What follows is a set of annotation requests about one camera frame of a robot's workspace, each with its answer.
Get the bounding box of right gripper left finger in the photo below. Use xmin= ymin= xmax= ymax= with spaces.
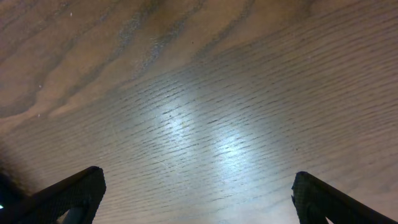
xmin=1 ymin=166 xmax=106 ymax=224

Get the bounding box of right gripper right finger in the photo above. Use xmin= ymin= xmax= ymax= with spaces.
xmin=292 ymin=171 xmax=397 ymax=224

